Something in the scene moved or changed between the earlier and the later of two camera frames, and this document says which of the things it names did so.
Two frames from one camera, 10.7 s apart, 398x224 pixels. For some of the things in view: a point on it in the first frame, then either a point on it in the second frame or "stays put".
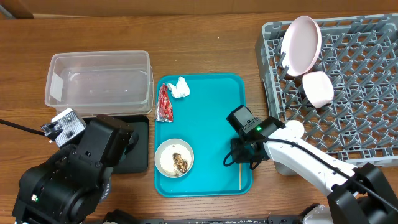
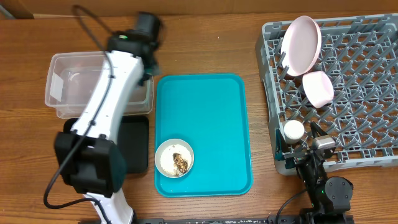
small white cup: x=295 y=129 stays put
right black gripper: x=239 y=155 → x=280 y=145
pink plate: x=301 y=46 stays put
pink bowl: x=318 y=87 stays put
